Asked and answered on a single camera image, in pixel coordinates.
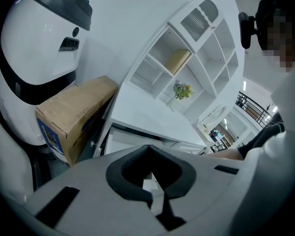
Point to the white vase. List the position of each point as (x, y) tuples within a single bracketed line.
[(172, 102)]

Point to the white drawer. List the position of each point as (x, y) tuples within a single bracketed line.
[(127, 141)]

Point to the white desk with drawers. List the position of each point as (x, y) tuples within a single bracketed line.
[(142, 112)]

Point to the brown cardboard box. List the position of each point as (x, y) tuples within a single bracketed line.
[(73, 107)]

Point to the white and black robot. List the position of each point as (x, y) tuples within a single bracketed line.
[(34, 53), (12, 171)]

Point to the yellow and purple flower bouquet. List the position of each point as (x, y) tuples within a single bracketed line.
[(183, 90)]

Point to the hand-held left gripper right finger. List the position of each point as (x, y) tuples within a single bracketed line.
[(211, 181)]

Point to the person's head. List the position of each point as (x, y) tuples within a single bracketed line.
[(280, 40)]

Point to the person's black printed shirt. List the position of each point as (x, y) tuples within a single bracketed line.
[(260, 139)]

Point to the black railing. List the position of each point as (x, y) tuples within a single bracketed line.
[(239, 99)]

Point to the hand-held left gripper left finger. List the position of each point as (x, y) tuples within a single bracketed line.
[(93, 200)]

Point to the black head-worn camera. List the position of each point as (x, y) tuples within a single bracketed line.
[(245, 31)]

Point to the person's right forearm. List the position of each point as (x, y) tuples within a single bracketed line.
[(226, 154)]

